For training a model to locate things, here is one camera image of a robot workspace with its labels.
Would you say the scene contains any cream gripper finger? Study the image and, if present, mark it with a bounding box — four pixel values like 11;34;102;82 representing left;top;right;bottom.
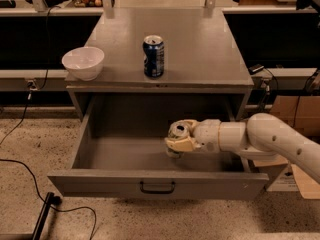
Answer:
173;119;199;134
165;137;199;152

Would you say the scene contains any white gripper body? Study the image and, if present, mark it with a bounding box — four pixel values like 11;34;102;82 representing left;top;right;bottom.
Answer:
193;119;221;153

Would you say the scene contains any white green 7up can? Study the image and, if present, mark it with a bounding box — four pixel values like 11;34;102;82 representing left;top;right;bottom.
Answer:
165;121;192;158

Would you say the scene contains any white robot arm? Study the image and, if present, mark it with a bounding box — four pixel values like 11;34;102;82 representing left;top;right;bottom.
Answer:
165;113;320;183

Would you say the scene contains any grey cabinet counter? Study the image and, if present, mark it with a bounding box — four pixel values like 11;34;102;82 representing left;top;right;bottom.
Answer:
66;8;253;119

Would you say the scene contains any open grey top drawer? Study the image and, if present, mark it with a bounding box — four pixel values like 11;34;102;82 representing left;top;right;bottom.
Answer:
48;93;269;200

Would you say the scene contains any blue pepsi can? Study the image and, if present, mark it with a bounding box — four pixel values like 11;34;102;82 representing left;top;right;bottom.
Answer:
142;35;164;78

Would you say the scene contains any small black device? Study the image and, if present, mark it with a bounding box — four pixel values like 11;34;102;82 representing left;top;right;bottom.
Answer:
248;64;264;74

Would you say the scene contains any open cardboard box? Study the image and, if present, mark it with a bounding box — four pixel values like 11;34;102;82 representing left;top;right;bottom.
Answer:
247;96;320;199

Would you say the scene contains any white bowl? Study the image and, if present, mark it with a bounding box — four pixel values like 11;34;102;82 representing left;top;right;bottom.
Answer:
62;47;105;81

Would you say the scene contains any black metal floor stand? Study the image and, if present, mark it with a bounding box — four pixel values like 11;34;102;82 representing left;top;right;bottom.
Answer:
0;191;63;240

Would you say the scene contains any black drawer handle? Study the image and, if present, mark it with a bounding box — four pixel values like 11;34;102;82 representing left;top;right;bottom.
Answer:
139;181;175;195

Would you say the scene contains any black floor cable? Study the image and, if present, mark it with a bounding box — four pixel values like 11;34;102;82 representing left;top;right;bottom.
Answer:
0;5;98;240

